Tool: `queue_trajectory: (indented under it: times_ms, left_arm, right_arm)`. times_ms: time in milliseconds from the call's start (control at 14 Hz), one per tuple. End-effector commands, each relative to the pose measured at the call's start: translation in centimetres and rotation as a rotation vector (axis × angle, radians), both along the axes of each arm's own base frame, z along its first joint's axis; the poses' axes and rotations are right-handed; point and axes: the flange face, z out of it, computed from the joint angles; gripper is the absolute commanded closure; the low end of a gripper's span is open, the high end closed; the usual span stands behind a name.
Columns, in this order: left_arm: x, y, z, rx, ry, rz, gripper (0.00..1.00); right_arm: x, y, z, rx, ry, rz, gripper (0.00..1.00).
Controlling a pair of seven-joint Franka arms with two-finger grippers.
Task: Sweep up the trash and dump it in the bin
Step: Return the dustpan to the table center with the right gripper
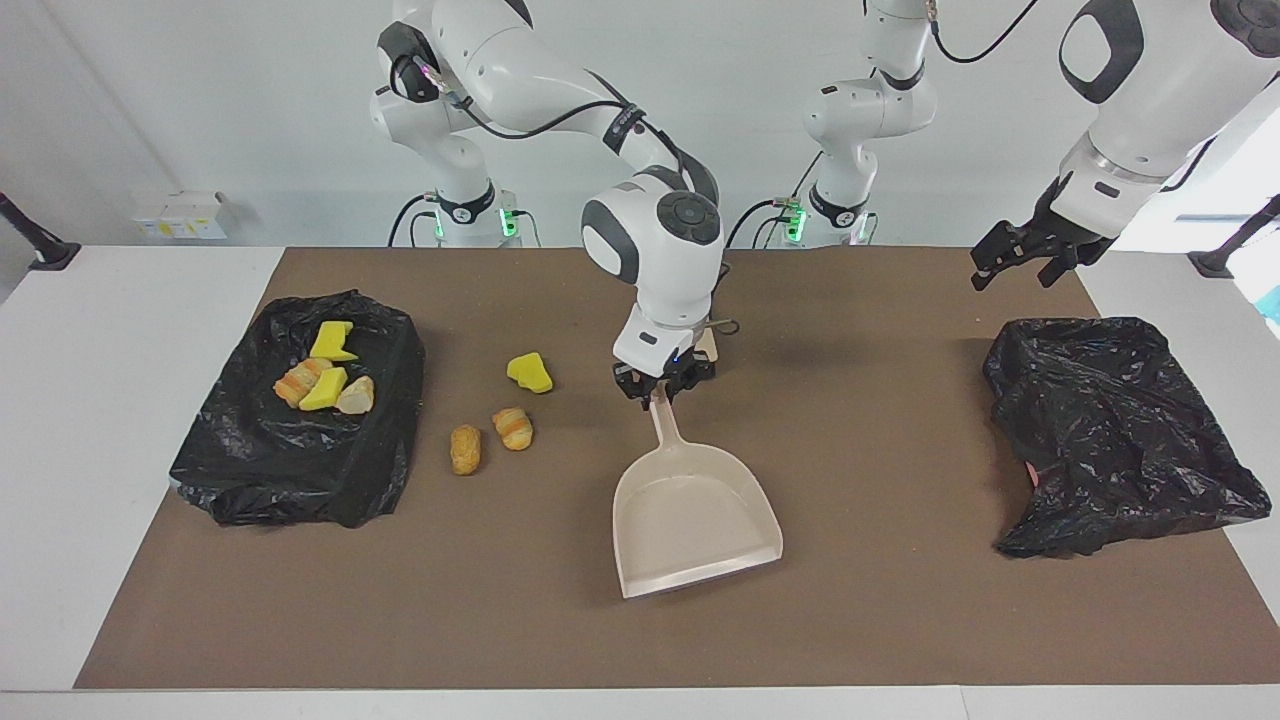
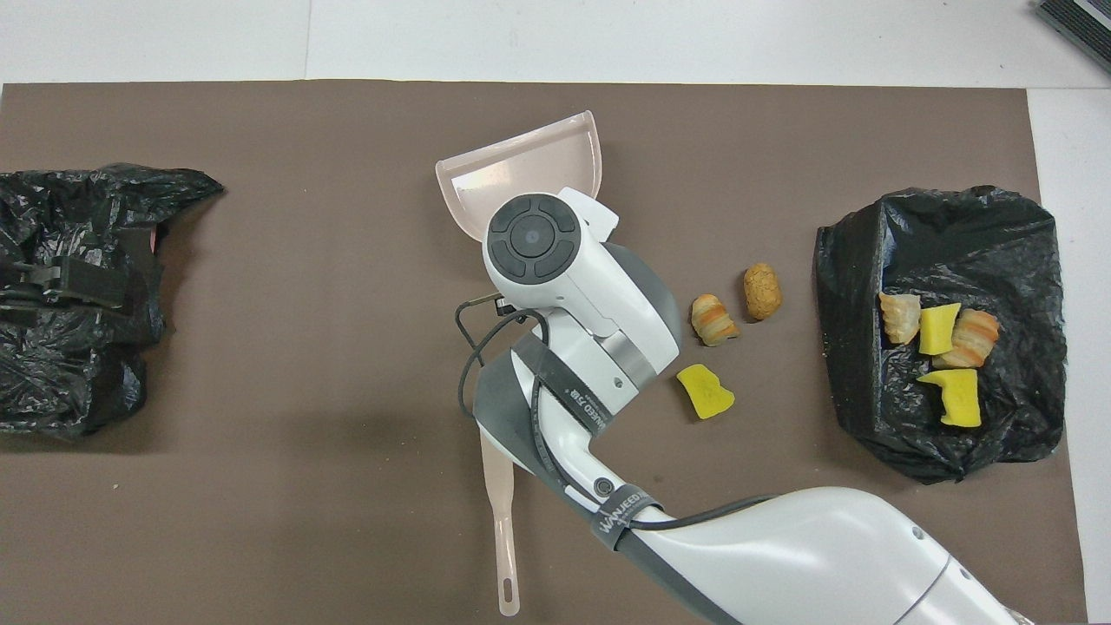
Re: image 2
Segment small yellow sponge piece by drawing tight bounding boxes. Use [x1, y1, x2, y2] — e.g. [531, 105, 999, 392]
[918, 302, 963, 356]

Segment rounded yellow sponge piece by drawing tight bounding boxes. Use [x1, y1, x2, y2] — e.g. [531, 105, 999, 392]
[676, 364, 736, 421]

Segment boxy black bag bin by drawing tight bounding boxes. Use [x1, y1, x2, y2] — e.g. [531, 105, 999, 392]
[813, 185, 1068, 485]

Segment large yellow sponge piece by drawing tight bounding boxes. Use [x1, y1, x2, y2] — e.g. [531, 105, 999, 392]
[917, 368, 983, 429]

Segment beige plastic dustpan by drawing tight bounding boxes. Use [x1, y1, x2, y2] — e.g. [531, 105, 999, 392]
[434, 109, 603, 241]

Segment dark grey ribbed panel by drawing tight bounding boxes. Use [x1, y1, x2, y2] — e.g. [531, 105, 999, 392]
[1036, 0, 1111, 75]

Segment pale croissant piece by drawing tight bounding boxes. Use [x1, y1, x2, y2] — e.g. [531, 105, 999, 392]
[878, 292, 922, 346]

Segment brown table mat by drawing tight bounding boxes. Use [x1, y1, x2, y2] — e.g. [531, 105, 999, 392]
[0, 81, 1088, 625]

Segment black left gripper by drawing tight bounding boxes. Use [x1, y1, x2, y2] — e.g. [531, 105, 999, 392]
[0, 257, 145, 314]

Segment orange striped croissant piece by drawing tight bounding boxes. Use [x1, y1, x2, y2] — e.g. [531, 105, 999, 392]
[932, 308, 1001, 370]
[691, 293, 740, 347]

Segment beige hand brush black bristles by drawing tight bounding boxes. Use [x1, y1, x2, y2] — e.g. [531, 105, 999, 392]
[478, 428, 523, 618]

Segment crumpled black trash bag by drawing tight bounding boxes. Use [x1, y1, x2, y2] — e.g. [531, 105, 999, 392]
[0, 163, 225, 437]

